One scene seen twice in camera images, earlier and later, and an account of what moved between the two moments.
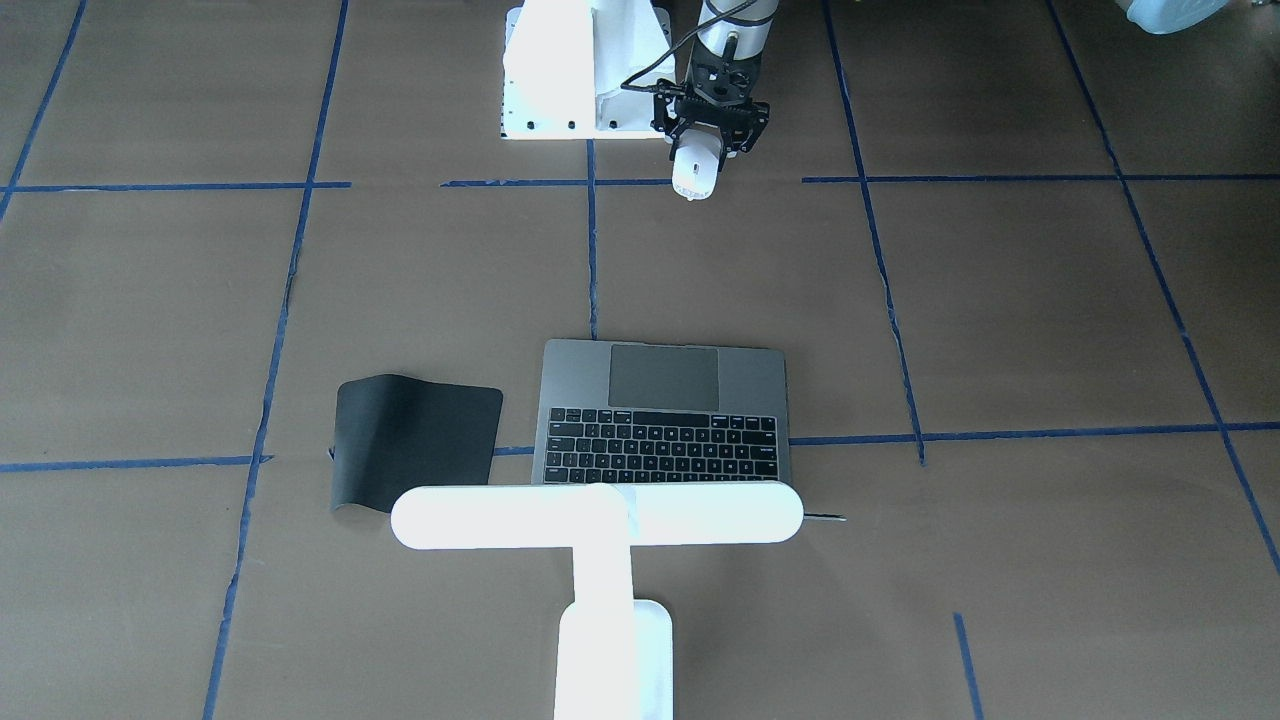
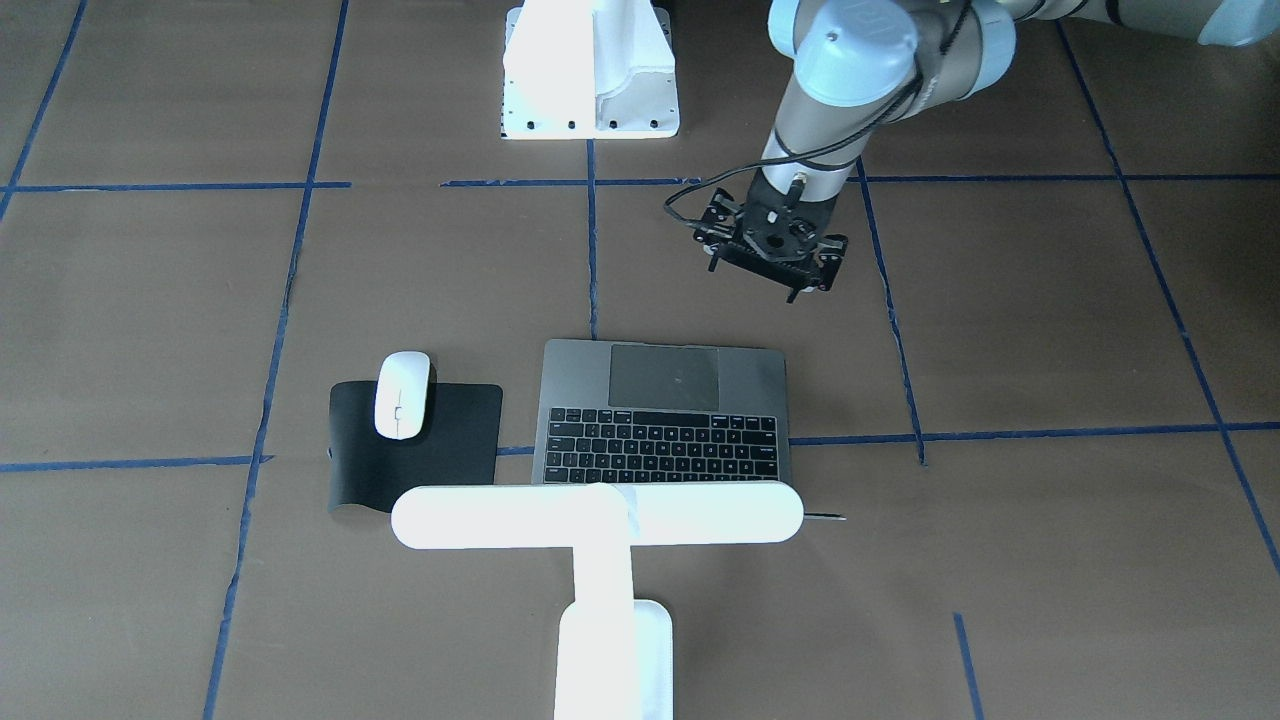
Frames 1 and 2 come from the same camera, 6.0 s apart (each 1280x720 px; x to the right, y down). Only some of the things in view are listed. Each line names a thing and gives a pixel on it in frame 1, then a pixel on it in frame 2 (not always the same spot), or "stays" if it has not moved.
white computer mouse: (698, 153) -> (401, 393)
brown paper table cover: (1025, 255) stays
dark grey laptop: (618, 411) stays
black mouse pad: (393, 434) stays
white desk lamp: (613, 653) stays
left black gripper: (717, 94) -> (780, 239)
